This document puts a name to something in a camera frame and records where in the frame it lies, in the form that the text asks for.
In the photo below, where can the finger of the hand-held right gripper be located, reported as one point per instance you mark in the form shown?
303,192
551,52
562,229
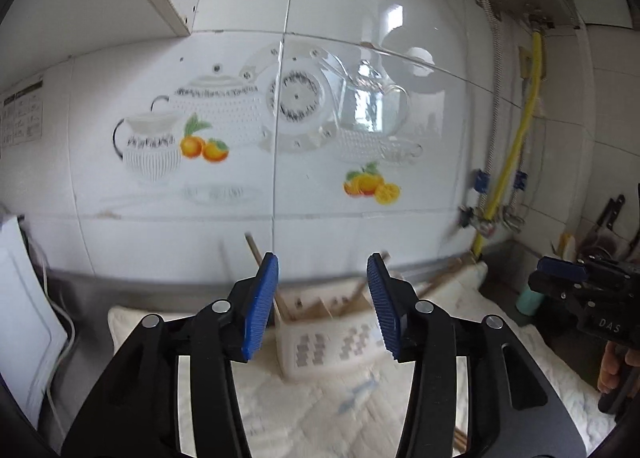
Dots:
550,285
562,269

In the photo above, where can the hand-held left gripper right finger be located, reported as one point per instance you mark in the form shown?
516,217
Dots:
384,308

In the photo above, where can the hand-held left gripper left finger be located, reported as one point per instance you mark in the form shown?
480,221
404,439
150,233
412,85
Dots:
260,308

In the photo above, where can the pile of wooden chopsticks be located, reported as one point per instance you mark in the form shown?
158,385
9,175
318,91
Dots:
320,310

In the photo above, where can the cream house-shaped utensil holder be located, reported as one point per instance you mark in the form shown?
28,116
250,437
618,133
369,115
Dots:
325,348

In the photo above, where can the person's right hand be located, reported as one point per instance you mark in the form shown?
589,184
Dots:
612,368

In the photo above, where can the teal bottle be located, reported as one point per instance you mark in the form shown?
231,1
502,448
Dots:
530,300

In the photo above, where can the dark frying pan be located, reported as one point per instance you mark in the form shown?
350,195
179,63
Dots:
602,248

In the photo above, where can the metal water valve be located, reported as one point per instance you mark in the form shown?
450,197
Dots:
475,220
513,222

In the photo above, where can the cream quilted printed mat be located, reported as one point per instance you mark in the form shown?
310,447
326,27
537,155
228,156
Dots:
320,413

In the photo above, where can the white microwave oven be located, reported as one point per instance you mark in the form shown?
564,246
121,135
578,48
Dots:
22,318

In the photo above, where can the printed wall label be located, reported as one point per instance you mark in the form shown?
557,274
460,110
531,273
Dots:
22,112

